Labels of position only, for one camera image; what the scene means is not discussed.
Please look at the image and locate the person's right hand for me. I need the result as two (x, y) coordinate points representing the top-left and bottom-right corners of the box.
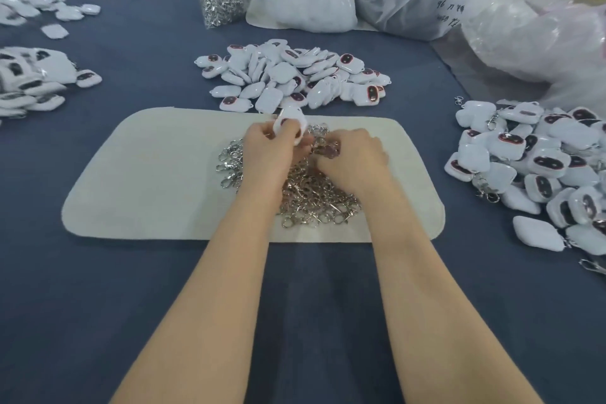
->
(314, 127), (393, 203)

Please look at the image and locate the person's left hand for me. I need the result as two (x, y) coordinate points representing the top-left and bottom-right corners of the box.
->
(241, 115), (314, 192)

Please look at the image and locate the white fob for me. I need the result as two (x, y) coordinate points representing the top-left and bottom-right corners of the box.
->
(273, 105), (310, 145)

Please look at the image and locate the pile of metal clasps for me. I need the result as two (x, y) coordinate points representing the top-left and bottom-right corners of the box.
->
(216, 124), (364, 229)

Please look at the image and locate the pile of finished fobs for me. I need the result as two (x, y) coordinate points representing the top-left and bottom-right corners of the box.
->
(445, 96), (606, 274)

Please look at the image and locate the person's right forearm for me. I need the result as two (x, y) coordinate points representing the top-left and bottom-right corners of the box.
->
(362, 186), (543, 404)

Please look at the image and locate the person's left forearm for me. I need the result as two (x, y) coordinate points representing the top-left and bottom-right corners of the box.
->
(112, 183), (287, 404)

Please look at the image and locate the cream felt work mat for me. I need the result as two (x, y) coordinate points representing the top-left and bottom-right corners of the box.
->
(61, 106), (446, 244)

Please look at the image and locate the crumpled clear plastic bag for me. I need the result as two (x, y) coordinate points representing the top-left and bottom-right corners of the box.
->
(462, 0), (606, 116)

